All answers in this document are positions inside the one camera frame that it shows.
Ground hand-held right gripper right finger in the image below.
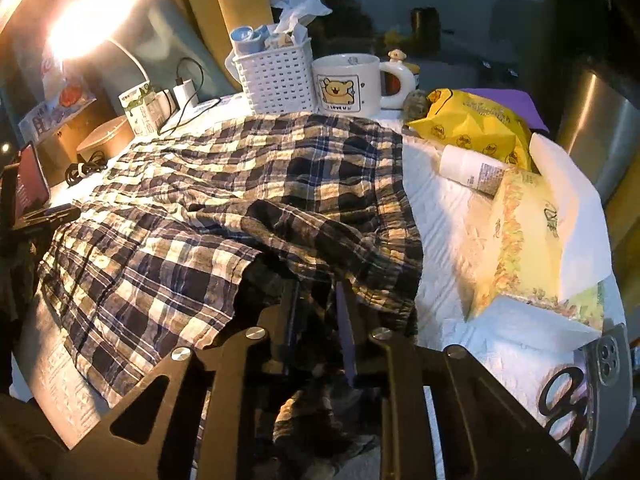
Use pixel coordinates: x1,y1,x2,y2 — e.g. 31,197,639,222
335,281,585,480

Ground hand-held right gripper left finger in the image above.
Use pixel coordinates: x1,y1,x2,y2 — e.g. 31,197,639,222
60,280,303,480

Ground blue yellow plaid shirt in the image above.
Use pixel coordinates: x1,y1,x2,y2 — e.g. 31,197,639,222
37,112,426,466

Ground white textured table cloth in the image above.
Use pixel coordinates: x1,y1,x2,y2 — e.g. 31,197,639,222
10,92,626,480

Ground yellow floral tissue box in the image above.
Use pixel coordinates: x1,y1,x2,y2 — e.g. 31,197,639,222
467,167,618,323

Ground white plastic bottle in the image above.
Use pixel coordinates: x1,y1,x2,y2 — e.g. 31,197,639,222
439,145,506,196

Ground black scissors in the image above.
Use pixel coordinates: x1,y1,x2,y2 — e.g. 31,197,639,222
537,366,591,443

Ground white power strip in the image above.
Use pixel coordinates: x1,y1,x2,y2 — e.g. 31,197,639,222
150,89,221,121

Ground yellow duck print packet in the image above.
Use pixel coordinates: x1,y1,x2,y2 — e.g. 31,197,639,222
407,88,533,171

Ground white perforated plastic basket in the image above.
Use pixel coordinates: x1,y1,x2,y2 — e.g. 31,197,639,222
232,35,318,116

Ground white bear print mug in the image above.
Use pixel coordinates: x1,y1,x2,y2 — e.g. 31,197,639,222
312,53,416,116

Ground white charger plug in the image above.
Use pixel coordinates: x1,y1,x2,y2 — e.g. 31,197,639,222
172,78,200,108

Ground green white milk carton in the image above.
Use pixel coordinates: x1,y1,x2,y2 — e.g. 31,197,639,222
118,82,156,136

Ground brown lidded food container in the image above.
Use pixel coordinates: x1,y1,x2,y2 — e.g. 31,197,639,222
76,115,135,161

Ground silver smartphone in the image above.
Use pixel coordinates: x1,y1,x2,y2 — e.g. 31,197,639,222
580,322,628,476

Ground purple cloth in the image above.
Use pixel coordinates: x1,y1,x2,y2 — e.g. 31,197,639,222
460,89,551,133

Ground pale blue roll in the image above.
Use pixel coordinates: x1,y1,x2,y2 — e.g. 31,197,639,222
231,25,271,53

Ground yellow cardboard box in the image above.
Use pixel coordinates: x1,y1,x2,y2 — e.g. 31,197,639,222
37,105,121,176

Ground crumpled white tissue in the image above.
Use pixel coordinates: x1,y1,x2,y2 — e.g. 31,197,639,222
270,0,333,36

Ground dark bottle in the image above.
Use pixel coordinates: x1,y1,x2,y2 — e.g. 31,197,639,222
411,7,441,53

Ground snack packet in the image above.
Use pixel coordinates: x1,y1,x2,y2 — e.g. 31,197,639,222
17,42,96,136

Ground mustard yellow board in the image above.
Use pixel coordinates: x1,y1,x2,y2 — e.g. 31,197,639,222
142,0,281,98

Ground stainless steel appliance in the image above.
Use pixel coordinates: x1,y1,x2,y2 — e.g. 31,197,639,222
555,57,640,206

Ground white charger with cable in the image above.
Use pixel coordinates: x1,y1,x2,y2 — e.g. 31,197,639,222
157,56,221,136

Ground bundled black cable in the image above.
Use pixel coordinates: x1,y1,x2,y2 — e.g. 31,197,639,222
64,152,108,183

